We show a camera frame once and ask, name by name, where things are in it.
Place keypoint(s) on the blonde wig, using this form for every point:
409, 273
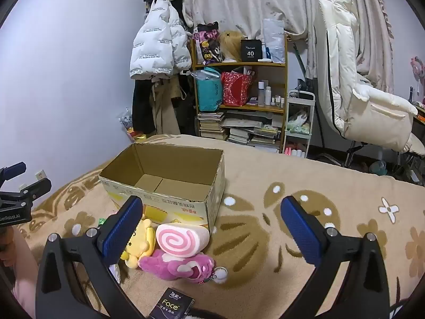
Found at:
230, 43

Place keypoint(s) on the pink and white bottles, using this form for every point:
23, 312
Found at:
294, 153

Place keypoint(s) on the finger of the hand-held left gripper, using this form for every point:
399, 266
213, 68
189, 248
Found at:
15, 170
36, 187

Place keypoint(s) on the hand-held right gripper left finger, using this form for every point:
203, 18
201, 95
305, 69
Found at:
121, 229

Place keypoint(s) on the beige printed blanket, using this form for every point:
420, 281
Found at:
265, 172

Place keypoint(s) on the pink swirl roll plush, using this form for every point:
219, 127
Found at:
179, 242

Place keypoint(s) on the wooden shelf unit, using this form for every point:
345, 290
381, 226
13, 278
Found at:
252, 64

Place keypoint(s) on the white plastic bag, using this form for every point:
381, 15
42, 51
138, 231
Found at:
274, 36

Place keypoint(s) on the dark tissue packet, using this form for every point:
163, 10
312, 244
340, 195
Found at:
169, 305

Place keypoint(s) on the row of cosmetic bottles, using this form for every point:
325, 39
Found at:
262, 94

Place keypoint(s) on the pastel cloths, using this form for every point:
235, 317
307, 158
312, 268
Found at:
298, 121

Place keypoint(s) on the yellow dog plush toy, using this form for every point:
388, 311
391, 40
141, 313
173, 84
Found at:
142, 239

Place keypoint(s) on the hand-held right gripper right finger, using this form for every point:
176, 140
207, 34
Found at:
300, 232

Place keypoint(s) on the black hanging coat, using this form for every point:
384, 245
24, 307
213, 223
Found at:
141, 106

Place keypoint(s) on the red patterned bag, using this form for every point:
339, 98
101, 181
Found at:
235, 88

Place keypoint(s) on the person's pink clothing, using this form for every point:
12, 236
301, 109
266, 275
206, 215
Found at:
25, 272

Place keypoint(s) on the cream office chair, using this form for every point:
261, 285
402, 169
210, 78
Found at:
416, 144
342, 73

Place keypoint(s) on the white trolley cart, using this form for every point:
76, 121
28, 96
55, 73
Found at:
300, 94

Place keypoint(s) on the white wall socket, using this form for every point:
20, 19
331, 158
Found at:
40, 175

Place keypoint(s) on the pink bear plush toy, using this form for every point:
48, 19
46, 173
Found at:
172, 265

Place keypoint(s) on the stack of books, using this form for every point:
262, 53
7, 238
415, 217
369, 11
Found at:
232, 129

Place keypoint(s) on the pink desk fan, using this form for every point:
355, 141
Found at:
418, 69

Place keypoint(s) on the clear plastic bag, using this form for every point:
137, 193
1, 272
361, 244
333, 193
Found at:
128, 119

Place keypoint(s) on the black printed bag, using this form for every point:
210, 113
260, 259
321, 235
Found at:
207, 43

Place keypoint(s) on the cardboard box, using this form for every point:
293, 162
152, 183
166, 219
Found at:
172, 162

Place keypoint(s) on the teal soft toy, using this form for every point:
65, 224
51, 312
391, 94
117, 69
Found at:
378, 167

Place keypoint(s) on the white puffer jacket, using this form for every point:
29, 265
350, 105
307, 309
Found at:
156, 40

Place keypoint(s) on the beige hanging coat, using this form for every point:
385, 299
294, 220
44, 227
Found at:
167, 106

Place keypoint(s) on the black box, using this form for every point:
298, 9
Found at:
250, 51

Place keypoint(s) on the teal bag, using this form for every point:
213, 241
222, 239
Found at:
209, 93

